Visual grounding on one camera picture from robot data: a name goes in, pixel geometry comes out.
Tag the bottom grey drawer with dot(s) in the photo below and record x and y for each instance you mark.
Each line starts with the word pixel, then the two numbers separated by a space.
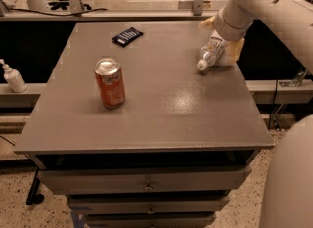
pixel 158 220

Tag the clear plastic bottle white cap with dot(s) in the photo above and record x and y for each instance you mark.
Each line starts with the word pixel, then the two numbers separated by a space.
pixel 211 51

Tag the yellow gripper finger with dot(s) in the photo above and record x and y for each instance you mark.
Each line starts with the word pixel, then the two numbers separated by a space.
pixel 208 23
pixel 231 52

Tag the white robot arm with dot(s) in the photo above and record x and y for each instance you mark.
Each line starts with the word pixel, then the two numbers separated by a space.
pixel 288 193

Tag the black caster wheel leg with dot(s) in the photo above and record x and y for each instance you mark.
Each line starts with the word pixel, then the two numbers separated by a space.
pixel 34 197

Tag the top grey drawer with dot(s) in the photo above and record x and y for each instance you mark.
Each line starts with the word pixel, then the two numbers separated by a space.
pixel 144 180

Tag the middle grey drawer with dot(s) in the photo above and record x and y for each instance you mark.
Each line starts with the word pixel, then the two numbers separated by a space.
pixel 148 204

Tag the orange soda can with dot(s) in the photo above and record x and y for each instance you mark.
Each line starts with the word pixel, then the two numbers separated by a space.
pixel 108 73

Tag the grey drawer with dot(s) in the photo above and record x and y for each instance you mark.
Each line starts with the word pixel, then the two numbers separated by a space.
pixel 158 220
pixel 144 180
pixel 148 204

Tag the white pump dispenser bottle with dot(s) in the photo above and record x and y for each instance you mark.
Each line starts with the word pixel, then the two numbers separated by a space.
pixel 13 78

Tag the grey drawer cabinet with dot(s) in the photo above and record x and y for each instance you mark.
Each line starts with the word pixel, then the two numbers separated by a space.
pixel 172 116

